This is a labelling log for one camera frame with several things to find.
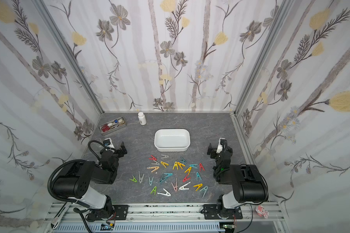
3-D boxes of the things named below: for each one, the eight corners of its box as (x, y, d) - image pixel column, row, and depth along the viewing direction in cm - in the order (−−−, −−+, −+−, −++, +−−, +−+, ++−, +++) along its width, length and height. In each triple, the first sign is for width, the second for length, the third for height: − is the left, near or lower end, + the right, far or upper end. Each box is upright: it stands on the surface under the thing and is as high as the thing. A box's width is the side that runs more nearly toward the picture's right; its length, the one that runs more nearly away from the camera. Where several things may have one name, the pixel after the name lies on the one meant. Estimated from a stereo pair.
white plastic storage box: (154, 152, 99) (152, 147, 94) (156, 133, 109) (155, 128, 104) (190, 152, 99) (190, 147, 94) (189, 133, 109) (189, 128, 104)
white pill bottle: (140, 125, 114) (137, 117, 107) (141, 120, 118) (138, 111, 110) (145, 125, 114) (143, 117, 107) (146, 120, 118) (144, 111, 110)
